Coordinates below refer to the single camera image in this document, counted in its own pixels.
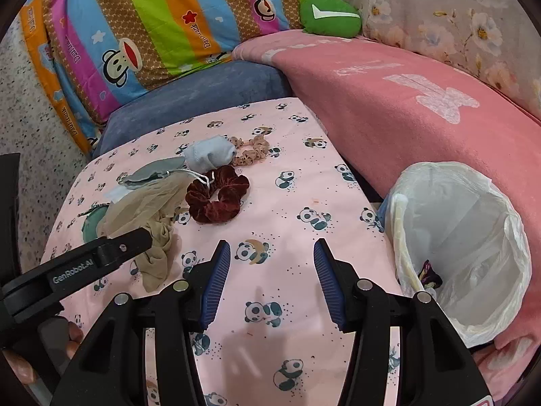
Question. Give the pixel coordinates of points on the striped monkey print pillow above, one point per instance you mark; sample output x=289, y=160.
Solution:
x=50, y=72
x=169, y=29

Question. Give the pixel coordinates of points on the white tissue piece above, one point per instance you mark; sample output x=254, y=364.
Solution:
x=115, y=195

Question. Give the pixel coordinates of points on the dark red velvet scrunchie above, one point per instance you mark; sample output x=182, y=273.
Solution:
x=203, y=209

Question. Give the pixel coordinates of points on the beige sheer stocking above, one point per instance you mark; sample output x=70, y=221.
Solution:
x=143, y=207

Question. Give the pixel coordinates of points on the light blue rolled sock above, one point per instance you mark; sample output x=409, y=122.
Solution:
x=209, y=152

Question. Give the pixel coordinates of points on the dark purple scrunchie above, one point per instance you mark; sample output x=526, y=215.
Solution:
x=429, y=277

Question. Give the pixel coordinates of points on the pink blanket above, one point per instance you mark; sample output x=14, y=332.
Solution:
x=401, y=135

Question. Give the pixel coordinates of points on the green plush cushion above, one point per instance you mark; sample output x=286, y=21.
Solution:
x=329, y=17

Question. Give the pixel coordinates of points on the grey-green face mask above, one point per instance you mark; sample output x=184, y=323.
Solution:
x=152, y=171

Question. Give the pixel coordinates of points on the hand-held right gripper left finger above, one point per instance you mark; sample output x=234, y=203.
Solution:
x=216, y=281

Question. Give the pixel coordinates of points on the floral sheer cloth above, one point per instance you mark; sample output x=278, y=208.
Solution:
x=443, y=17

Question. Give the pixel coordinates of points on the beige patterned scrunchie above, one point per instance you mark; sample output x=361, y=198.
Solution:
x=249, y=152

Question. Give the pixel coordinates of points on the green cloth piece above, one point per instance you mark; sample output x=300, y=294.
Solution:
x=89, y=228

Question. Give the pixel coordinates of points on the person's left hand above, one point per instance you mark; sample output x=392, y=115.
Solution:
x=74, y=337

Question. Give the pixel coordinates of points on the pink panda print cloth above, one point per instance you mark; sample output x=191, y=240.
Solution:
x=283, y=203

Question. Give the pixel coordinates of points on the trash bin with white liner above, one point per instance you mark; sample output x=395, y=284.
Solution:
x=456, y=228

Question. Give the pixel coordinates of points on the blue velvet cushion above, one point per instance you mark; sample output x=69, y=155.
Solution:
x=190, y=89

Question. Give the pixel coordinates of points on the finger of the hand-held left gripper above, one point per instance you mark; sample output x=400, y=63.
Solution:
x=105, y=256

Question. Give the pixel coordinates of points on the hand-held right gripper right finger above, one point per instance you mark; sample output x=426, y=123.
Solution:
x=327, y=281

